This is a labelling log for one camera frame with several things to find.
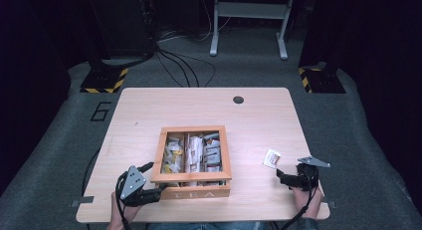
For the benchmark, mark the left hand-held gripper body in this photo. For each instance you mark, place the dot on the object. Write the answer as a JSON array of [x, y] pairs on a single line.
[[134, 183]]

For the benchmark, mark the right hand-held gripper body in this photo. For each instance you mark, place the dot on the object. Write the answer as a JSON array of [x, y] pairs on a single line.
[[307, 178]]

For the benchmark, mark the white red-label tea bag packet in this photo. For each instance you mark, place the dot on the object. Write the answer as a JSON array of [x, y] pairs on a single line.
[[272, 158]]

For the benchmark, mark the wooden tea box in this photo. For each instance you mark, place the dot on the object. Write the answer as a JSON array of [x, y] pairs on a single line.
[[195, 178]]

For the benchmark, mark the person's right hand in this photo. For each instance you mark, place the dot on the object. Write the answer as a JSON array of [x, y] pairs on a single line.
[[307, 203]]

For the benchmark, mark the person's left hand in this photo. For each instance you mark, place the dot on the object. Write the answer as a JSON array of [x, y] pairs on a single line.
[[127, 213]]

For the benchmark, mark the stack of yellow tea bags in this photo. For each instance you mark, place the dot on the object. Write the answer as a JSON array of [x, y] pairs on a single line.
[[174, 155]]

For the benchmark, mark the grey tape strip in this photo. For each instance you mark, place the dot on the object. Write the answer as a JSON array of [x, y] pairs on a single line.
[[82, 201], [330, 204]]

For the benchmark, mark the stack of white tea bags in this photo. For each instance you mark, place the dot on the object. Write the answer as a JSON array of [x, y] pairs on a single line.
[[195, 153]]

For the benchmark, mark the person's blue jeans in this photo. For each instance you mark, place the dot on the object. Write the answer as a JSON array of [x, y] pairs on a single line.
[[205, 226]]

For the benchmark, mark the stack of grey tea bags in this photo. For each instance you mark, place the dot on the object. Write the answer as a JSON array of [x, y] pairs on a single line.
[[213, 152]]

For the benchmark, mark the black table grommet hole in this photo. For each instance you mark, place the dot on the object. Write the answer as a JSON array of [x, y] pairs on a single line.
[[238, 99]]

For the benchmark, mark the black yellow-striped stand base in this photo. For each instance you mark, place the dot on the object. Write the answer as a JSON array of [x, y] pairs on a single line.
[[104, 80], [323, 81]]

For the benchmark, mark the black cabinet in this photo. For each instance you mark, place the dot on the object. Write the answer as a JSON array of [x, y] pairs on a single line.
[[122, 21]]

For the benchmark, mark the white metal stand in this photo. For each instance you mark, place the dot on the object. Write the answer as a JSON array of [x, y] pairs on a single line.
[[252, 10]]

